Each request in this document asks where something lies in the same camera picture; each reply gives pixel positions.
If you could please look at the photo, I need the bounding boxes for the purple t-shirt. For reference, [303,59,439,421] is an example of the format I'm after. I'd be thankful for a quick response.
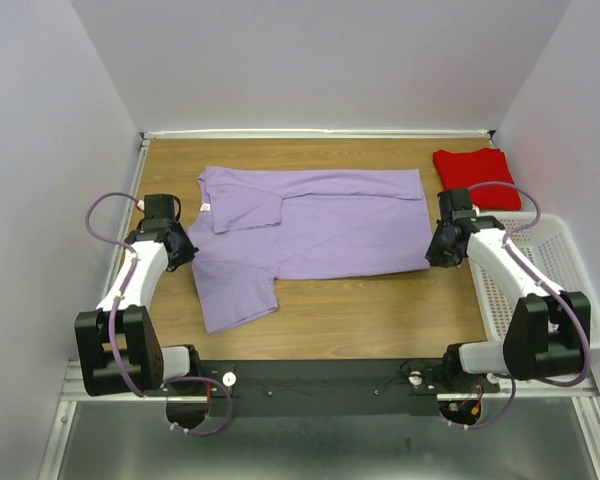
[188,166,432,334]

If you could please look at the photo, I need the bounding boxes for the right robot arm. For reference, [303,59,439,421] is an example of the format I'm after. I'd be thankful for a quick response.
[426,216,592,392]

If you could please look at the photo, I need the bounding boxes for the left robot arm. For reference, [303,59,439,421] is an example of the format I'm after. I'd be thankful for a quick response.
[74,221,202,397]

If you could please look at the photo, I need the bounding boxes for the folded red t-shirt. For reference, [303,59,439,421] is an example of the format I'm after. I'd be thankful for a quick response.
[432,147,522,211]

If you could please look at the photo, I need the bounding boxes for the white plastic basket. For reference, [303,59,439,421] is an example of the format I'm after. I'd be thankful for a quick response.
[469,214,600,350]

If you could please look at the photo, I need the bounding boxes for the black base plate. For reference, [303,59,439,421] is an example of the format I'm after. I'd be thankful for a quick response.
[144,357,501,419]

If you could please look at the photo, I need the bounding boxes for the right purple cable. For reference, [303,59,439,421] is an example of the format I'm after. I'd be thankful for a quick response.
[467,181,592,386]

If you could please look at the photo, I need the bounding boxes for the aluminium frame rail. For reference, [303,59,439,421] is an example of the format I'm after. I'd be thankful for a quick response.
[497,357,600,399]

